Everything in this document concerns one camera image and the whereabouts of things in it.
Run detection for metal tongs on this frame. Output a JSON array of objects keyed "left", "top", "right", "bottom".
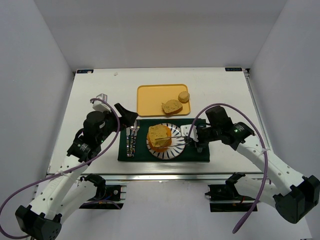
[{"left": 155, "top": 136, "right": 192, "bottom": 149}]

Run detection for seeded bread slice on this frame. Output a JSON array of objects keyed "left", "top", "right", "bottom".
[
  {"left": 147, "top": 124, "right": 172, "bottom": 148},
  {"left": 161, "top": 99, "right": 183, "bottom": 115}
]

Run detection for round orange bread loaf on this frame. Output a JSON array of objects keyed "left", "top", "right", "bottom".
[{"left": 147, "top": 128, "right": 172, "bottom": 152}]

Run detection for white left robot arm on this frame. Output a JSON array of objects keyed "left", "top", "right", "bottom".
[{"left": 15, "top": 101, "right": 138, "bottom": 240}]

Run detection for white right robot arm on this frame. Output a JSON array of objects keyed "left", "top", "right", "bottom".
[{"left": 186, "top": 103, "right": 320, "bottom": 224}]

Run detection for metal spoon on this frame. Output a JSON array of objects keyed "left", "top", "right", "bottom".
[{"left": 126, "top": 126, "right": 133, "bottom": 158}]

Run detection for dark green placemat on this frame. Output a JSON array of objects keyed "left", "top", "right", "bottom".
[{"left": 117, "top": 118, "right": 210, "bottom": 163}]

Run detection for white blue striped plate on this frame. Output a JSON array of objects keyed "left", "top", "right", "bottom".
[{"left": 146, "top": 123, "right": 185, "bottom": 161}]

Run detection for yellow plastic tray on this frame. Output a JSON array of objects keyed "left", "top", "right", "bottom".
[{"left": 136, "top": 84, "right": 188, "bottom": 117}]

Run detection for small round bun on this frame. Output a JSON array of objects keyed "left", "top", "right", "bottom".
[{"left": 178, "top": 91, "right": 190, "bottom": 103}]

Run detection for blue label left corner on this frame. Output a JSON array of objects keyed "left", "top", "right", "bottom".
[{"left": 76, "top": 69, "right": 94, "bottom": 74}]

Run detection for blue label corner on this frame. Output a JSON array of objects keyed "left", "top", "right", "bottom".
[
  {"left": 76, "top": 69, "right": 94, "bottom": 74},
  {"left": 224, "top": 67, "right": 243, "bottom": 72}
]

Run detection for blue label right corner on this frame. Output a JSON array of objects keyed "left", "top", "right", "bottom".
[{"left": 224, "top": 67, "right": 243, "bottom": 72}]

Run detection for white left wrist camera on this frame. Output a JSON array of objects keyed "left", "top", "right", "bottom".
[{"left": 90, "top": 93, "right": 110, "bottom": 113}]

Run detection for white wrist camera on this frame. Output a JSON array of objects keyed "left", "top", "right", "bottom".
[
  {"left": 90, "top": 93, "right": 110, "bottom": 113},
  {"left": 180, "top": 124, "right": 199, "bottom": 143}
]

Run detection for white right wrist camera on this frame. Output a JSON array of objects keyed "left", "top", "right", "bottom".
[{"left": 180, "top": 124, "right": 199, "bottom": 143}]

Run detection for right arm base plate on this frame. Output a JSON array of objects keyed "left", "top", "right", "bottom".
[{"left": 204, "top": 184, "right": 254, "bottom": 213}]

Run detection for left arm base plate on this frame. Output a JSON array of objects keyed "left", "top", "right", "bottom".
[{"left": 79, "top": 185, "right": 127, "bottom": 210}]

